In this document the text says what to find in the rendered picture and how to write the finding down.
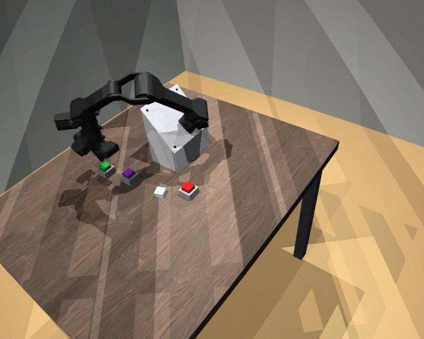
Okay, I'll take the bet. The purple button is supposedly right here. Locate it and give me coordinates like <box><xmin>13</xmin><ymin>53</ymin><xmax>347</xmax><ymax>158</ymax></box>
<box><xmin>120</xmin><ymin>168</ymin><xmax>140</xmax><ymax>186</ymax></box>

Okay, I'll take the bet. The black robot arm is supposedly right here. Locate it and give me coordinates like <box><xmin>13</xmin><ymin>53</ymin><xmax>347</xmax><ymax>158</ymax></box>
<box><xmin>54</xmin><ymin>72</ymin><xmax>209</xmax><ymax>157</ymax></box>

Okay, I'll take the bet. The green button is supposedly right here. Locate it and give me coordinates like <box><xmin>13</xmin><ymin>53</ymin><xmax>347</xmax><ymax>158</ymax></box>
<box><xmin>96</xmin><ymin>161</ymin><xmax>116</xmax><ymax>179</ymax></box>

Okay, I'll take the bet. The red button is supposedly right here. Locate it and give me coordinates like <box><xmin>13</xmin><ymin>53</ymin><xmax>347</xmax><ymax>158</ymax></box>
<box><xmin>178</xmin><ymin>181</ymin><xmax>199</xmax><ymax>201</ymax></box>

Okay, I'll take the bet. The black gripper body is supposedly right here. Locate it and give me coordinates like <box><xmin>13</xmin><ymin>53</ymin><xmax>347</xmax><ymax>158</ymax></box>
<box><xmin>73</xmin><ymin>125</ymin><xmax>120</xmax><ymax>159</ymax></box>

